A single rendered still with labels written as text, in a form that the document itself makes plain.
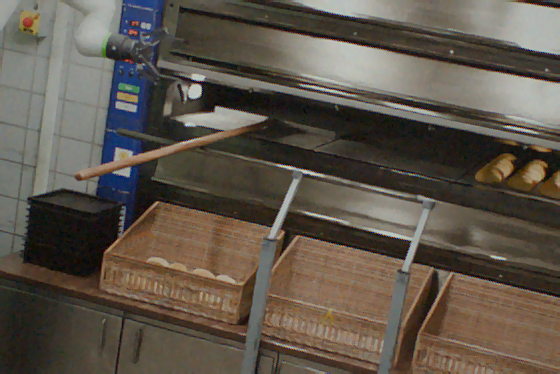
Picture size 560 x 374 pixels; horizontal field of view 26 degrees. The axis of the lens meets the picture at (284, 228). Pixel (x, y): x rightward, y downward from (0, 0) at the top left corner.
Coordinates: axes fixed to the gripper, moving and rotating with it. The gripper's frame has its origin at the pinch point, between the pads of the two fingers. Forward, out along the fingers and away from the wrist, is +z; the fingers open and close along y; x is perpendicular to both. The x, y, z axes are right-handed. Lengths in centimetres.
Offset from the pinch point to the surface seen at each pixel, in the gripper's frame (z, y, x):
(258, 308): 45, 79, 5
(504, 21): 100, -31, -56
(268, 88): 20.6, 8.3, -40.4
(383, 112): 66, 8, -41
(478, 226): 106, 45, -57
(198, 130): -10, 32, -55
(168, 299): 7, 87, -7
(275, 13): 14, -19, -55
